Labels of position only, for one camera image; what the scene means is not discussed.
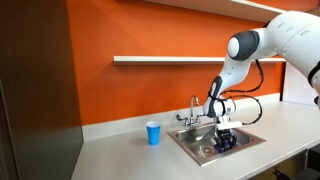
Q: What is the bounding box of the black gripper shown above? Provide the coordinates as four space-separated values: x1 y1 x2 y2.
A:
214 128 238 154

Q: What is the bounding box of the blue Doritos packet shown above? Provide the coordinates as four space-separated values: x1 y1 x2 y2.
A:
213 143 235 155

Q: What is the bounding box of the stainless steel sink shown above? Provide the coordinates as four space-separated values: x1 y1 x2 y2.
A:
166 122 267 167

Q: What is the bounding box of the blue plastic cup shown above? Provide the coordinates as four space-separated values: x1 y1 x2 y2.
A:
145 120 162 146

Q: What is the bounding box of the black chair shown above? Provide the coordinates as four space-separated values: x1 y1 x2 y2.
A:
271 143 320 180

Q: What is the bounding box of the dark wood cabinet panel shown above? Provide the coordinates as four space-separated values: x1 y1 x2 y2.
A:
0 0 84 180

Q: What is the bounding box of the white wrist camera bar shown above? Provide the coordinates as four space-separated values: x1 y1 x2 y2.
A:
214 120 244 132

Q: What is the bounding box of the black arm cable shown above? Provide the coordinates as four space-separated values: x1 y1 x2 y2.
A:
208 59 265 126

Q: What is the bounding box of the chrome faucet with black handles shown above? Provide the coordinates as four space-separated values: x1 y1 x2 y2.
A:
175 94 205 131

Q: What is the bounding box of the high white wall shelf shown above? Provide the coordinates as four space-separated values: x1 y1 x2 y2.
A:
143 0 288 24

